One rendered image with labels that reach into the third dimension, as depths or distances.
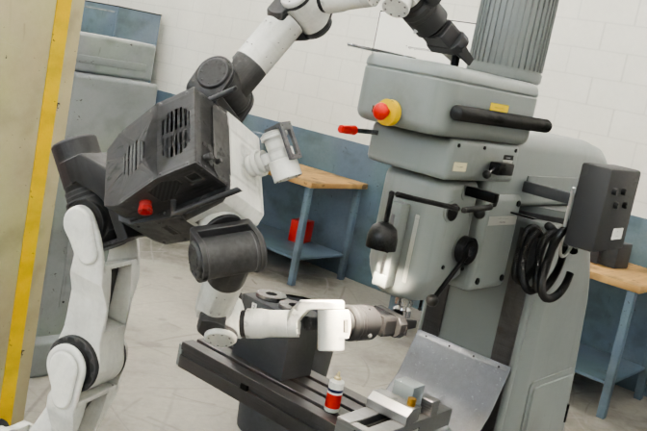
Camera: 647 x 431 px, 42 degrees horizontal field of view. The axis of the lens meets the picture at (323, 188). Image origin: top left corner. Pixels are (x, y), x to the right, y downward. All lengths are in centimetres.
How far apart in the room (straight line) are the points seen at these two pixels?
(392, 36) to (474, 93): 552
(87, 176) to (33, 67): 130
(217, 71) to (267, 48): 14
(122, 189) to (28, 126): 149
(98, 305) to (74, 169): 33
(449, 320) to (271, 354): 54
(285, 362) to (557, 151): 97
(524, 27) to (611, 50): 428
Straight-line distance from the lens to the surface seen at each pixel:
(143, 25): 935
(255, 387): 242
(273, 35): 207
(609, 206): 219
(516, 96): 215
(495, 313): 249
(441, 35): 204
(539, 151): 237
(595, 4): 663
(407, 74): 193
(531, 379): 255
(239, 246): 180
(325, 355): 419
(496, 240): 226
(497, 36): 226
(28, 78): 333
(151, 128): 189
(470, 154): 204
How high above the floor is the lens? 184
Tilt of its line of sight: 8 degrees down
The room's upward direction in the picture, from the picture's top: 11 degrees clockwise
